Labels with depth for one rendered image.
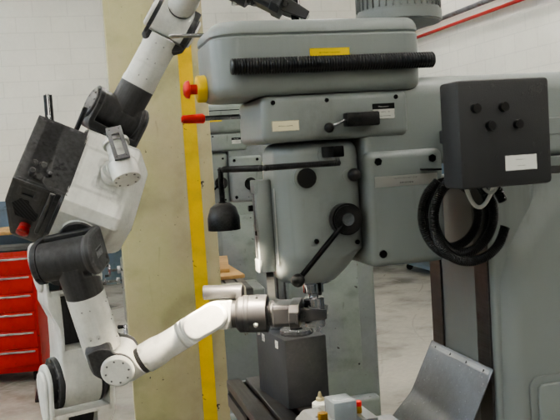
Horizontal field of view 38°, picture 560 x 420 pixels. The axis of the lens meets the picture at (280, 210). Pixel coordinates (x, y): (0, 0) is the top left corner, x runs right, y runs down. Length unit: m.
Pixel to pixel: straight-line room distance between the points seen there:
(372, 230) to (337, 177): 0.14
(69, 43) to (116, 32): 7.35
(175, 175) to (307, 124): 1.85
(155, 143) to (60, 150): 1.56
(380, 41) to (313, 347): 0.85
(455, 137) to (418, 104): 0.26
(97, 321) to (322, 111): 0.70
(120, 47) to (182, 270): 0.99
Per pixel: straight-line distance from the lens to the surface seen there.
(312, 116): 1.73
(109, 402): 2.38
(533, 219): 1.90
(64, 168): 1.96
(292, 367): 2.16
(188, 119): 1.89
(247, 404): 2.26
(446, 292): 2.09
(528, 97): 1.66
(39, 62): 10.86
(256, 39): 1.71
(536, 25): 8.79
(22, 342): 6.39
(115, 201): 1.95
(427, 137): 1.84
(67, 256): 1.85
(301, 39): 1.73
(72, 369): 2.29
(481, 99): 1.61
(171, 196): 3.52
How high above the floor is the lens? 1.61
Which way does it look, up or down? 4 degrees down
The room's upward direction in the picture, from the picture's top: 4 degrees counter-clockwise
